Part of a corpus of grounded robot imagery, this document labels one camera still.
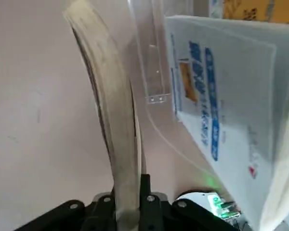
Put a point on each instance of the dark hand-photo cover book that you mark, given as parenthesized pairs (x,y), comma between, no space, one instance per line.
(110,96)

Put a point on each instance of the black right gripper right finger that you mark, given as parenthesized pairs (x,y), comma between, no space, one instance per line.
(163,216)

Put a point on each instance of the clear acrylic storage rack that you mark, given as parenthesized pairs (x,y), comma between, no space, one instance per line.
(154,60)

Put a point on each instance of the white blue cover book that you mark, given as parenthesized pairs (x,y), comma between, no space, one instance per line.
(243,84)

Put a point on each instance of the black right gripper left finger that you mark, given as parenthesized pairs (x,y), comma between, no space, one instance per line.
(86,216)

